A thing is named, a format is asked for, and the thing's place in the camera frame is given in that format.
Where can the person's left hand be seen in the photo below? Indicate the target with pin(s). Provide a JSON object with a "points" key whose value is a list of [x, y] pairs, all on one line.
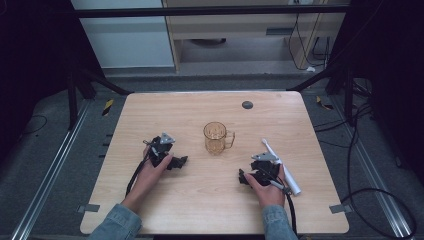
{"points": [[148, 178]]}

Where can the white cabinet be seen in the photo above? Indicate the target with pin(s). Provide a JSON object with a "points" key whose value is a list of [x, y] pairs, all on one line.
{"points": [[126, 43]]}

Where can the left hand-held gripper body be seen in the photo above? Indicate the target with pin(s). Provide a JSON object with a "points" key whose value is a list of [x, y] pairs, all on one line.
{"points": [[160, 150]]}

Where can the white plug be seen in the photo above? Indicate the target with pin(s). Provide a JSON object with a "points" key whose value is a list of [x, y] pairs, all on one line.
{"points": [[310, 69]]}

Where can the grey metal table bracket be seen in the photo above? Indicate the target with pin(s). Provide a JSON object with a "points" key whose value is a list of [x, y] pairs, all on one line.
{"points": [[89, 208], [340, 209]]}

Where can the aluminium floor rail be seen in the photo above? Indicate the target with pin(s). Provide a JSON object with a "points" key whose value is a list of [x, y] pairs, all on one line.
{"points": [[50, 170], [373, 170]]}

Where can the black horizontal bar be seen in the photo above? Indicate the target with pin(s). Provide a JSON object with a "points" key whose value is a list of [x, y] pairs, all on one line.
{"points": [[200, 11]]}

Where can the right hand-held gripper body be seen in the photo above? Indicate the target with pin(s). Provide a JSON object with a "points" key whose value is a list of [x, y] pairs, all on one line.
{"points": [[265, 168]]}

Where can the yellow black floor tape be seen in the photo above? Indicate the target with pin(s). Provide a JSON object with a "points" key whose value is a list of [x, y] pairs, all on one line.
{"points": [[324, 104], [107, 107]]}

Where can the black metal stand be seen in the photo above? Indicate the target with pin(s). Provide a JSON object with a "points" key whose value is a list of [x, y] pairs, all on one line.
{"points": [[348, 96], [71, 100]]}

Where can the dark curtain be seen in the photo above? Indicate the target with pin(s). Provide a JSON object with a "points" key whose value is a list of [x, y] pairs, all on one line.
{"points": [[30, 66], [393, 66]]}

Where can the person's right hand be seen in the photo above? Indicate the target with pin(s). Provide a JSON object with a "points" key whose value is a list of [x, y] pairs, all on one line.
{"points": [[268, 193]]}

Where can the light wooden desk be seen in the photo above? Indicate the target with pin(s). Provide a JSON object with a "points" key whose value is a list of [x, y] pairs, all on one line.
{"points": [[233, 28]]}

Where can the white electric toothbrush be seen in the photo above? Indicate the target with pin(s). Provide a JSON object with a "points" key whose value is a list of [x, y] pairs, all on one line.
{"points": [[286, 171]]}

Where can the grey round table grommet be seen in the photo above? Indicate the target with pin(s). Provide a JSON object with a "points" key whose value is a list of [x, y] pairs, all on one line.
{"points": [[247, 105]]}

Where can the amber glass mug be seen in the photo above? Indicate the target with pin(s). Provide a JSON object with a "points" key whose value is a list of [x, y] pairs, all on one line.
{"points": [[216, 138]]}

